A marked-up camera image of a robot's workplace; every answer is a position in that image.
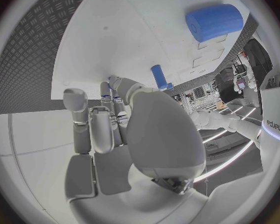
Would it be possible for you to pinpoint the blue short cylinder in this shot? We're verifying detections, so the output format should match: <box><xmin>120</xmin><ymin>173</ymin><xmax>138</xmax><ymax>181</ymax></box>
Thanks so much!
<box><xmin>185</xmin><ymin>3</ymin><xmax>245</xmax><ymax>43</ymax></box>

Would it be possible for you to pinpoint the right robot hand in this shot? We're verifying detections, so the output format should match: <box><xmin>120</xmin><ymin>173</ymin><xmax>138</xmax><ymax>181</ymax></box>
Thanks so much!
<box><xmin>62</xmin><ymin>75</ymin><xmax>209</xmax><ymax>224</ymax></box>

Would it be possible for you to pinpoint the white task board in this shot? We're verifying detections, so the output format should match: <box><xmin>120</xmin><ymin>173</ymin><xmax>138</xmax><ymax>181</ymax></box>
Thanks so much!
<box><xmin>50</xmin><ymin>0</ymin><xmax>251</xmax><ymax>100</ymax></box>

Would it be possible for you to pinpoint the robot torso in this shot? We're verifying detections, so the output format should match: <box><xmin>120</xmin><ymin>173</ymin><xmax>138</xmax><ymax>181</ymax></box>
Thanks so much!
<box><xmin>256</xmin><ymin>67</ymin><xmax>280</xmax><ymax>175</ymax></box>

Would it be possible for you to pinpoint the blue long peg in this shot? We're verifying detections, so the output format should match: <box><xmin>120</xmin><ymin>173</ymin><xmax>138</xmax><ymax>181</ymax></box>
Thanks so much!
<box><xmin>150</xmin><ymin>64</ymin><xmax>174</xmax><ymax>92</ymax></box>

